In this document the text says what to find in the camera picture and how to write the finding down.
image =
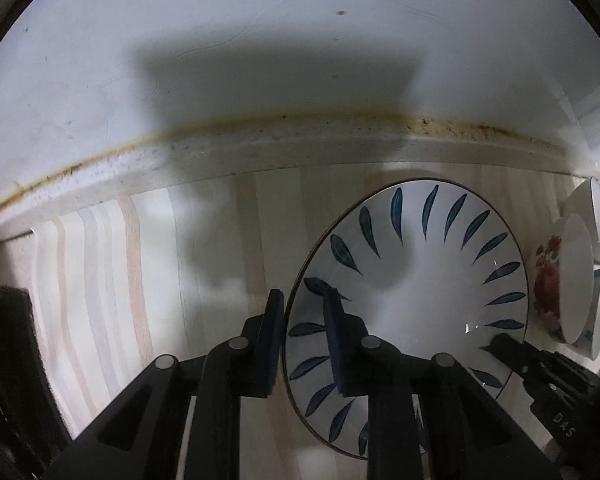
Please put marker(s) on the blue leaf pattern plate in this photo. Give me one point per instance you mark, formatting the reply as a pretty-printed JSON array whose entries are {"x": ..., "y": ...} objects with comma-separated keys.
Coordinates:
[{"x": 420, "y": 270}]

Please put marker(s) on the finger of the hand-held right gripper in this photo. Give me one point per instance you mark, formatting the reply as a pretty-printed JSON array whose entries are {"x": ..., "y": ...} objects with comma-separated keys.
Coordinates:
[{"x": 510, "y": 355}]

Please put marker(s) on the black gas cooktop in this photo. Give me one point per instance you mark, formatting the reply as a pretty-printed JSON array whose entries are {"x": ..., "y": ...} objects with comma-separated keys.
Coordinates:
[{"x": 10, "y": 360}]

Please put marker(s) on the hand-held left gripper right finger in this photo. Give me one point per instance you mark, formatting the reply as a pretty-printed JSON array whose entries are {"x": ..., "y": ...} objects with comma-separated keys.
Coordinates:
[{"x": 337, "y": 345}]

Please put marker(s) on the striped cat print cloth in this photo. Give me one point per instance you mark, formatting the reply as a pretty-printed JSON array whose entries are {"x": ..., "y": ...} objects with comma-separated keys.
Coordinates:
[{"x": 105, "y": 285}]

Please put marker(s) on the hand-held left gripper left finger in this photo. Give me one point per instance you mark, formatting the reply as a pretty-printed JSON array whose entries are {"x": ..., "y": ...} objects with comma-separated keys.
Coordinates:
[{"x": 272, "y": 341}]

